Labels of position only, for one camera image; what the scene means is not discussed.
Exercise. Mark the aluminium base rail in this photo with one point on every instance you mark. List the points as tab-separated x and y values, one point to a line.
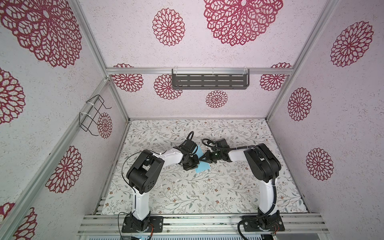
208	224

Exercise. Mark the dark grey slotted wall shelf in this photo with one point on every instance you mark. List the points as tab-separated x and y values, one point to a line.
209	81

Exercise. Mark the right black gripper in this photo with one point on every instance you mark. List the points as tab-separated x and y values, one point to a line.
208	158

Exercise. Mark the light blue square paper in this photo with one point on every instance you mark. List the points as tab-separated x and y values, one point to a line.
202	165

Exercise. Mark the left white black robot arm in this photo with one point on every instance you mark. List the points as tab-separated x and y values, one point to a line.
142	177

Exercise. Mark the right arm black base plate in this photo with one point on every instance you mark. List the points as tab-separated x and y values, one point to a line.
266	224

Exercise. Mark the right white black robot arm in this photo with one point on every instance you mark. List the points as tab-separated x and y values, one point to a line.
264	166

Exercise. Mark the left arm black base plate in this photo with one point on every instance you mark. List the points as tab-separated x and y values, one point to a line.
148	225

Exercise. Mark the black wire wall rack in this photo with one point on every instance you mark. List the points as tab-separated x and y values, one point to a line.
96	121

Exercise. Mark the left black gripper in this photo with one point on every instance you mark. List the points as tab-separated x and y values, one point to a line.
186	167

